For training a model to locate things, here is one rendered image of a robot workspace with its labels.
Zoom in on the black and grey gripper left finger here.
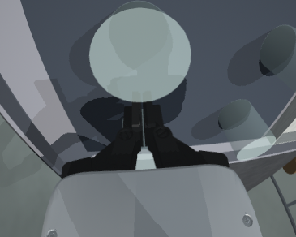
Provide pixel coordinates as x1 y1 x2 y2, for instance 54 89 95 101
62 102 144 178

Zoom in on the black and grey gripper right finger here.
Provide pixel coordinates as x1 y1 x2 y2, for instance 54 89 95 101
143 101 229 168

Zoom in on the clear glass jar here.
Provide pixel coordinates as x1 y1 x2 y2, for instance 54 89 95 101
135 109 156 170
218 99 276 161
89 0 191 102
260 24 296 93

